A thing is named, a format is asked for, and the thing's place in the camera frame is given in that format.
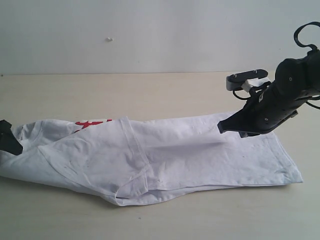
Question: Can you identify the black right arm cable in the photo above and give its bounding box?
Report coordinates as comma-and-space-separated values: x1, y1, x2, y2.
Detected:
293, 21, 320, 52

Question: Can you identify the white t-shirt red lettering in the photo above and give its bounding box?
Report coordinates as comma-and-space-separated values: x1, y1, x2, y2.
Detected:
0, 113, 303, 206

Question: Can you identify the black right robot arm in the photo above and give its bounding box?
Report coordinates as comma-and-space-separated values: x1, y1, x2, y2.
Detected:
217, 50, 320, 138

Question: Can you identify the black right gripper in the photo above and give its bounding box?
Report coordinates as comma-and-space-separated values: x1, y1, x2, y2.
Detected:
217, 69, 299, 138

